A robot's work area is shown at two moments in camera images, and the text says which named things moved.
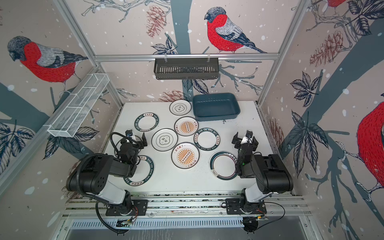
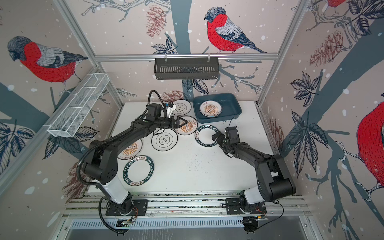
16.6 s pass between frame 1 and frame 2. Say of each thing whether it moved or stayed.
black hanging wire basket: stayed
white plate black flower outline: stayed
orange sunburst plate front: moved
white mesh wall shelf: stayed
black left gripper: moved
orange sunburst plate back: stayed
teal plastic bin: stayed
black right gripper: moved
